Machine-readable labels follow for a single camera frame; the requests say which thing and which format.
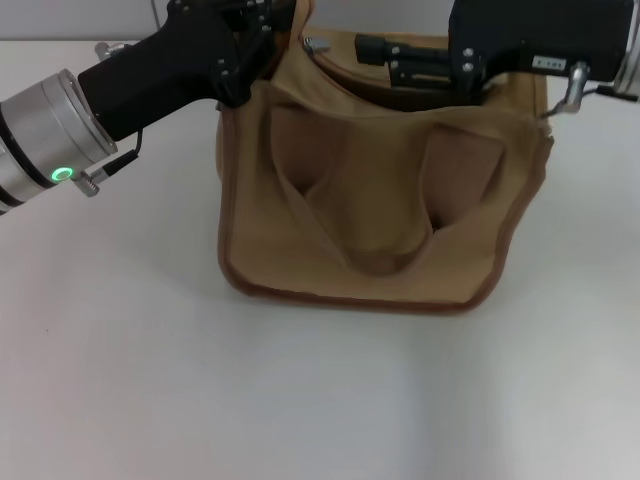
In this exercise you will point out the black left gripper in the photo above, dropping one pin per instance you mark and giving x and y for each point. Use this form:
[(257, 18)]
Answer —
[(165, 65)]

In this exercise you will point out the silver zipper pull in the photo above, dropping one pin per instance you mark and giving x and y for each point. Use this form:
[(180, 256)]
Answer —
[(316, 45)]

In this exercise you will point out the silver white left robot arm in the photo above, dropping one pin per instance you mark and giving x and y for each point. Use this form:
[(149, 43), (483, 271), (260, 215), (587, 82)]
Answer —
[(45, 135)]

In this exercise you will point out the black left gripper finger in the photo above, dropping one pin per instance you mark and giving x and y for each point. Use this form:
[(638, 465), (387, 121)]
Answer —
[(370, 49)]

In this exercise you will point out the khaki canvas food bag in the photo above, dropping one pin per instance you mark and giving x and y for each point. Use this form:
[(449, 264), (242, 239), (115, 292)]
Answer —
[(380, 200)]

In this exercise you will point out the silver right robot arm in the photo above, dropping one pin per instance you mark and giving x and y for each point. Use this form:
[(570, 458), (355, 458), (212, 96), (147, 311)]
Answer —
[(631, 70)]

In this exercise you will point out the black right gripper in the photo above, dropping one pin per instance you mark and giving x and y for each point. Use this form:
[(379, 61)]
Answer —
[(540, 30)]

